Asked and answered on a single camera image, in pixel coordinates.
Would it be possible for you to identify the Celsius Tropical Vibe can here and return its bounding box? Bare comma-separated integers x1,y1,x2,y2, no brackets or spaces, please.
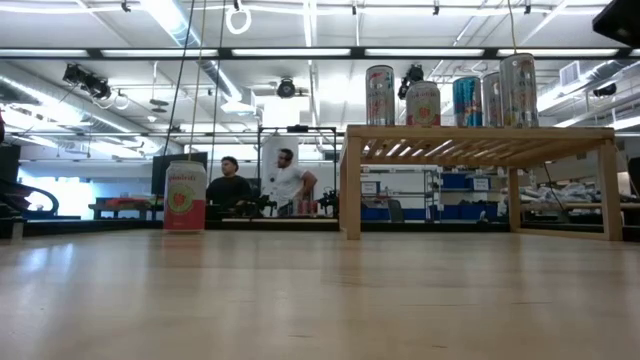
498,52,540,129

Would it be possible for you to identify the tall silver black-top can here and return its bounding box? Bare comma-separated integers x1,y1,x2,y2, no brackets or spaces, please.
482,71,504,128

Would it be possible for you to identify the teal blue-tab energy can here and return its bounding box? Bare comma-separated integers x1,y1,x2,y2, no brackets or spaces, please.
452,75,485,128

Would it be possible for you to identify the pink Spindrift can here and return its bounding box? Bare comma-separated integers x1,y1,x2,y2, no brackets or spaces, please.
404,80,442,128
162,159,208,234

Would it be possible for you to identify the Celsius Peach Vibe can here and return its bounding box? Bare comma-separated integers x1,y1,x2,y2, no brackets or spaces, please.
364,64,396,127

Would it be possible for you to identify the wooden slatted shelf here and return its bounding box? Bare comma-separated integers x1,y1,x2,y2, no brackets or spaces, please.
338,124,625,243

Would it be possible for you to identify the cluttered workbench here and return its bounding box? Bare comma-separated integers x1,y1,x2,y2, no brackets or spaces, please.
519,179,640,226

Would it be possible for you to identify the rack with blue bins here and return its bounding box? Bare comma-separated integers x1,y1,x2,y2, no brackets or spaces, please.
359,167,511,224

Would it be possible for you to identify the person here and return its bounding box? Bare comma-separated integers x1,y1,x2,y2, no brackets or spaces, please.
205,155,254,220
272,147,319,219

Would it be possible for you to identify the black monitor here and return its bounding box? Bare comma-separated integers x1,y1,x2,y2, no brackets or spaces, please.
151,151,209,197

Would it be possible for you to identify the table with red items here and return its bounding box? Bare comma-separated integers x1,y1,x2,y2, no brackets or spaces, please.
88,195,166,221

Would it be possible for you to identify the black overhead camera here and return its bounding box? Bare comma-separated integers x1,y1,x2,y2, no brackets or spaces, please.
397,63,426,100

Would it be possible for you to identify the black frame stand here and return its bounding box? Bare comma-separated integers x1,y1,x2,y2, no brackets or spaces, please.
256,124,340,221

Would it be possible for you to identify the white cable ring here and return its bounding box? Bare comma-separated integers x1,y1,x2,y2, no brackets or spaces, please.
223,0,253,36

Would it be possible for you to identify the overhead frame light bar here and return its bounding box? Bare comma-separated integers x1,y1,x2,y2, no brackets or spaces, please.
0,47,640,62

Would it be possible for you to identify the black hanging cable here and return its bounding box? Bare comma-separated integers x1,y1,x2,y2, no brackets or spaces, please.
207,0,226,199
159,0,196,161

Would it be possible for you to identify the yellow hanging rope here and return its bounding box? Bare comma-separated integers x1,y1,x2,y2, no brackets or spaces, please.
187,0,209,149

